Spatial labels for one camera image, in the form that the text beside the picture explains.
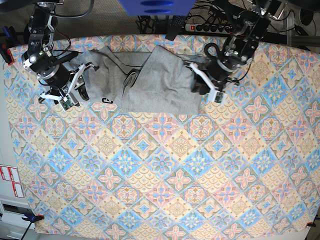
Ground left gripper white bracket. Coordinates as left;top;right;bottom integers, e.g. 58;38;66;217
184;61;225;103

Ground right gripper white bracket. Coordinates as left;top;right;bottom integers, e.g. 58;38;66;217
38;62;99;111

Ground grey T-shirt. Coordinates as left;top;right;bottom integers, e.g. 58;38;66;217
67;45;206;115

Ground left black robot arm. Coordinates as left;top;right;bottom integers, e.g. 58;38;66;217
188;0;281;103

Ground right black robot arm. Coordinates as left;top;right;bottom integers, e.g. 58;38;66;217
21;0;98;111

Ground black power strip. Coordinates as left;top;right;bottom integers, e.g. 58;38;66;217
184;23;234;34

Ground patterned tile tablecloth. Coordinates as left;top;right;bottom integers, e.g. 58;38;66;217
3;43;320;240

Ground red black clamp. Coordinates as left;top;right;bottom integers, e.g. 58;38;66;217
0;26;14;66

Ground red white stickers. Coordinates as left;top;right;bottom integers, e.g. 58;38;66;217
0;165;24;198

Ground blue box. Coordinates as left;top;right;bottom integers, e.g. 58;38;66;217
119;0;196;16

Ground orange black clamp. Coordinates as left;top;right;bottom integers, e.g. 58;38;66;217
21;214;44;223

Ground small orange clamp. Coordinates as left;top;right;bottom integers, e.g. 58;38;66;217
306;222;316;228

